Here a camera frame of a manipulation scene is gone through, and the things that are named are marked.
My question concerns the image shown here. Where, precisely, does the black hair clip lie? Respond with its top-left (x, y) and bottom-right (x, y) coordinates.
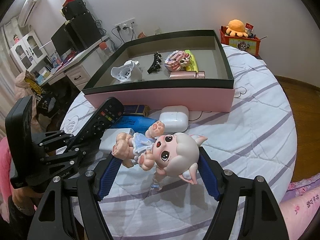
top-left (147, 51), bottom-right (162, 75)

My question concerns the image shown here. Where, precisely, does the white wall outlet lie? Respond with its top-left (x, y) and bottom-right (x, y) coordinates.
top-left (114, 18), bottom-right (137, 30)

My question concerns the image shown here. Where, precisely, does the pile of clothes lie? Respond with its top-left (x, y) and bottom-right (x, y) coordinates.
top-left (14, 70), bottom-right (43, 100)

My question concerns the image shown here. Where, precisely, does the black office chair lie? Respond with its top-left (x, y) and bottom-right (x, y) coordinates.
top-left (37, 85), bottom-right (83, 130)

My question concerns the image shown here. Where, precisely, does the person's left forearm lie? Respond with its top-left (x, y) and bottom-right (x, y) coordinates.
top-left (0, 137), bottom-right (43, 223)

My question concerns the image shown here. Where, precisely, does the black monitor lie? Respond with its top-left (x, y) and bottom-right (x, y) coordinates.
top-left (51, 26), bottom-right (75, 55)

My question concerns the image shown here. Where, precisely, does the orange plush octopus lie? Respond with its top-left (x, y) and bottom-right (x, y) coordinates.
top-left (226, 19), bottom-right (247, 37)

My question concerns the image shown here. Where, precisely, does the white power bank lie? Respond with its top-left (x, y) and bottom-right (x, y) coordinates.
top-left (99, 128), bottom-right (134, 153)

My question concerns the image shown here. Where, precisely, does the red printed toy box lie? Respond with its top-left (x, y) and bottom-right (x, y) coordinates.
top-left (219, 29), bottom-right (262, 57)

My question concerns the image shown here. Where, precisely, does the water bottle with orange lid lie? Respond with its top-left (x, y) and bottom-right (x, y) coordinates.
top-left (99, 41), bottom-right (112, 58)

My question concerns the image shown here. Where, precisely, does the black computer tower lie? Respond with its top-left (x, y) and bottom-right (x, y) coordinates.
top-left (65, 12), bottom-right (102, 52)

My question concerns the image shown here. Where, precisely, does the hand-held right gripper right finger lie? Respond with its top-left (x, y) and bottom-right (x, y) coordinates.
top-left (198, 148), bottom-right (290, 240)

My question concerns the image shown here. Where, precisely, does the white desk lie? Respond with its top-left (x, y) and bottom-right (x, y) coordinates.
top-left (37, 36), bottom-right (110, 92)

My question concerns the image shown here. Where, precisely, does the pink blanket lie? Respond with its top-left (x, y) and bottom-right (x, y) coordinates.
top-left (279, 174), bottom-right (320, 240)

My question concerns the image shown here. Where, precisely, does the blue flat box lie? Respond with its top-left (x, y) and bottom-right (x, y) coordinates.
top-left (110, 115), bottom-right (155, 139)

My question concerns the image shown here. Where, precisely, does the white glass-door cabinet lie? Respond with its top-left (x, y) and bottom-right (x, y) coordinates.
top-left (10, 29), bottom-right (48, 70)

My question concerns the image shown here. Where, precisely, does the black remote control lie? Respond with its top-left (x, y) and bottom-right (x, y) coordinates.
top-left (72, 97), bottom-right (125, 150)

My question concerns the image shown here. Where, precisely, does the dark blue small box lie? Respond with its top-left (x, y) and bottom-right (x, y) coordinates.
top-left (122, 104), bottom-right (150, 117)

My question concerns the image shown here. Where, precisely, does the pink block toy figure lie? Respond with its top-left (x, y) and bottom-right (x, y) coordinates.
top-left (164, 50), bottom-right (192, 71)

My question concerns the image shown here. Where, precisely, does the black speaker box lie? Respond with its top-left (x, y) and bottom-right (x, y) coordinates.
top-left (61, 0), bottom-right (88, 20)

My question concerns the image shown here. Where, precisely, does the white air conditioner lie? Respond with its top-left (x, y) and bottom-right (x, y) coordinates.
top-left (17, 0), bottom-right (43, 27)

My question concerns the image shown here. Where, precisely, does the pink box with black rim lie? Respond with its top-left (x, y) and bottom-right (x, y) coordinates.
top-left (82, 29), bottom-right (235, 112)

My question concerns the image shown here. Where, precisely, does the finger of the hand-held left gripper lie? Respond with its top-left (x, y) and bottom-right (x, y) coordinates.
top-left (33, 129), bottom-right (75, 153)
top-left (41, 147), bottom-right (87, 178)

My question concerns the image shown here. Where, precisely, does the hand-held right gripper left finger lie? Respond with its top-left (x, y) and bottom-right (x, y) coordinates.
top-left (27, 153), bottom-right (121, 240)

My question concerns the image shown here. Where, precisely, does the pink metallic tin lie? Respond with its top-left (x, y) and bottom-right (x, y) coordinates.
top-left (169, 71), bottom-right (206, 79)

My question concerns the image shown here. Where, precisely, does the pig doll figure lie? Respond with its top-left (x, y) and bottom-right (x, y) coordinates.
top-left (112, 122), bottom-right (208, 189)

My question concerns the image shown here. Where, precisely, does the white earbuds case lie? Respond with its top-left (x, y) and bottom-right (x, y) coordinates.
top-left (159, 105), bottom-right (189, 133)

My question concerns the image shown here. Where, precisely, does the yellow highlighter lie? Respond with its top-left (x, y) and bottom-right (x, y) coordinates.
top-left (184, 50), bottom-right (200, 72)

